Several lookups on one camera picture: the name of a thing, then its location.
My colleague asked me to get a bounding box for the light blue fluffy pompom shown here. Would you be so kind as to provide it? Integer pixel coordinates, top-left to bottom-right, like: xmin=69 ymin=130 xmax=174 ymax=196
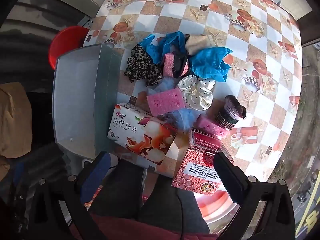
xmin=164 ymin=108 xmax=198 ymax=132
xmin=148 ymin=78 xmax=176 ymax=93

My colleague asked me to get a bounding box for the dark woven scrunchie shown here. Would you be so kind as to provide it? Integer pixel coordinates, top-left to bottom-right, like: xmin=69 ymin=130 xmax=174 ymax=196
xmin=214 ymin=95 xmax=247 ymax=131

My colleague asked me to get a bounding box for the black cable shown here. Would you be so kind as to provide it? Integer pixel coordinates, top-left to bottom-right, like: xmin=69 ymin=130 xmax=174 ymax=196
xmin=174 ymin=189 xmax=186 ymax=240

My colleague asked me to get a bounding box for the person's maroon garment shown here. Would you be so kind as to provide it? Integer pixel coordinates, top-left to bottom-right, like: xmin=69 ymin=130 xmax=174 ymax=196
xmin=69 ymin=212 xmax=222 ymax=240

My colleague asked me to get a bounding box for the brown paper bag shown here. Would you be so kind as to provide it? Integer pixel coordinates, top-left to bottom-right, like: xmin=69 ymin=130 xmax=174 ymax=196
xmin=0 ymin=82 xmax=33 ymax=158

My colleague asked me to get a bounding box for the leopard print scrunchie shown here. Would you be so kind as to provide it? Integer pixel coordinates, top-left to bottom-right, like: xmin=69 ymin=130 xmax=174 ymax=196
xmin=123 ymin=44 xmax=163 ymax=87

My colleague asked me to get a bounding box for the red plastic stool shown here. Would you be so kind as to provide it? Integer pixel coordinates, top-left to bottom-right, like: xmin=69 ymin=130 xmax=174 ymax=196
xmin=48 ymin=26 xmax=90 ymax=70

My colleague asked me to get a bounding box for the pink and black scrubber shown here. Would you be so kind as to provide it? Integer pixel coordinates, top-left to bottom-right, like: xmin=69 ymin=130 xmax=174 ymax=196
xmin=161 ymin=51 xmax=191 ymax=78

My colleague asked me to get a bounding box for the beige knitted sock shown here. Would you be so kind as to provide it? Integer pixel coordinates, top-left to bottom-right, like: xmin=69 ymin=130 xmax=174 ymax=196
xmin=185 ymin=35 xmax=213 ymax=56

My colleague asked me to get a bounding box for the pink sponge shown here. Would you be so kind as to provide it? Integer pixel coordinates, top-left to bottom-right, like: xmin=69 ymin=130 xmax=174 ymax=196
xmin=146 ymin=88 xmax=186 ymax=117
xmin=196 ymin=115 xmax=229 ymax=138

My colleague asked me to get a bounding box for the floral tissue pack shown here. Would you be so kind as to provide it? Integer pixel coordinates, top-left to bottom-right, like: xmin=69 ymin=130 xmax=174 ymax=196
xmin=107 ymin=102 xmax=178 ymax=170

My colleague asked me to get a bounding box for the red plastic basin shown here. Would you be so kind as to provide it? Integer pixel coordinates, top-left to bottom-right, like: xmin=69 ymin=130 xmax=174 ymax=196
xmin=194 ymin=187 xmax=241 ymax=223

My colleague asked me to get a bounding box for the checkered printed tablecloth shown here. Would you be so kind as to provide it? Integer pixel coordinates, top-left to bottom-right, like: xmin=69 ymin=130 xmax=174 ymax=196
xmin=82 ymin=0 xmax=303 ymax=183

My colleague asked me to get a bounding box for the cream polka dot scrunchie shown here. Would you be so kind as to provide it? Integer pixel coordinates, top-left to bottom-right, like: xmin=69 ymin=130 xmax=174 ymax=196
xmin=178 ymin=75 xmax=216 ymax=111

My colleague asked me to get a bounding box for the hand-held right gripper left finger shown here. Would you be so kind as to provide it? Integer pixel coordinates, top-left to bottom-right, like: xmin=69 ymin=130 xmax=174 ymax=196
xmin=30 ymin=151 xmax=118 ymax=240

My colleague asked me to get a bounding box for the grey cardboard box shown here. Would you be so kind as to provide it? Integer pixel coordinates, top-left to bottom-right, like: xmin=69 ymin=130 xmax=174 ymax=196
xmin=52 ymin=44 xmax=121 ymax=161

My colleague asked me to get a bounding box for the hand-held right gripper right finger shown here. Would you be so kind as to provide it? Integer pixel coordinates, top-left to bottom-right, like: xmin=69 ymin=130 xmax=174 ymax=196
xmin=213 ymin=152 xmax=297 ymax=240

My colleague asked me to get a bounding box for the red patterned carton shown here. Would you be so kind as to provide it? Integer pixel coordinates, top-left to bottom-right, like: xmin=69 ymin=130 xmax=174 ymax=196
xmin=171 ymin=127 xmax=235 ymax=193

